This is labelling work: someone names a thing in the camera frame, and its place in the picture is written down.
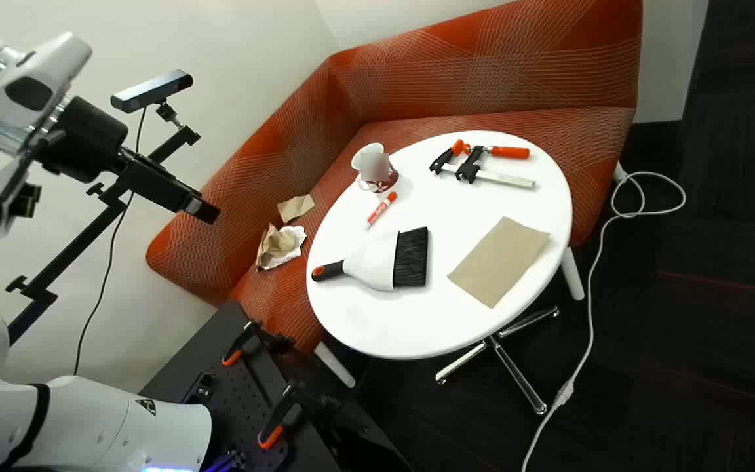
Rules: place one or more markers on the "red and white mug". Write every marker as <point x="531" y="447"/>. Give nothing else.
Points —
<point x="374" y="169"/>

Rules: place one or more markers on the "orange clamp on base front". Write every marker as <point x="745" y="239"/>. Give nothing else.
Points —
<point x="283" y="412"/>

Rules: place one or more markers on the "red and white marker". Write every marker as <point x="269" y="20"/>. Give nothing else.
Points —
<point x="380" y="208"/>

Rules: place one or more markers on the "orange clamp on base rear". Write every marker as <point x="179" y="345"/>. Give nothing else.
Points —
<point x="239" y="345"/>

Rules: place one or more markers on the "tan cardboard sheet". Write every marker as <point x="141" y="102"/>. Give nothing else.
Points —
<point x="498" y="261"/>

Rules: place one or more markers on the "small black orange clamp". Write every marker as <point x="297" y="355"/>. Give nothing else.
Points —
<point x="455" y="149"/>

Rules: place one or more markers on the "large black orange bar clamp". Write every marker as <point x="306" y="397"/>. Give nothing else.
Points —
<point x="488" y="164"/>

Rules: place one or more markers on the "black stereo camera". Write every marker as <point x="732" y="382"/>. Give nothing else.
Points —
<point x="154" y="89"/>

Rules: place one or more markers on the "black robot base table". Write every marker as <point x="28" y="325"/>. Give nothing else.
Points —
<point x="333" y="434"/>

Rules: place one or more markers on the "brown paper scrap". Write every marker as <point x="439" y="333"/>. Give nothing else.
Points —
<point x="294" y="208"/>

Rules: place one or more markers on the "orange clamp on base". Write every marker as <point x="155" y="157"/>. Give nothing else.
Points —
<point x="283" y="412"/>
<point x="239" y="345"/>

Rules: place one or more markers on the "white hand brush black bristles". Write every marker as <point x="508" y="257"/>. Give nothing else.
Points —
<point x="387" y="264"/>

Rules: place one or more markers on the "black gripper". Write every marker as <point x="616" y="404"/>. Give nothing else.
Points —
<point x="86" y="143"/>

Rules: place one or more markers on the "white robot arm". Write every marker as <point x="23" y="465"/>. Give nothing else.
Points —
<point x="74" y="422"/>

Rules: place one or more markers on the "round white table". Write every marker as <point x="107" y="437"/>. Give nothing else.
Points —
<point x="442" y="319"/>

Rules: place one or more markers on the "orange corner sofa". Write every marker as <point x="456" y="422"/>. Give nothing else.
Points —
<point x="553" y="71"/>

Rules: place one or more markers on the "black camera stand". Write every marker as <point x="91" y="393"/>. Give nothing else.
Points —
<point x="108" y="189"/>

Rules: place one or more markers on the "crumpled white paper wrapper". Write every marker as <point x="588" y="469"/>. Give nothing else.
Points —
<point x="280" y="246"/>

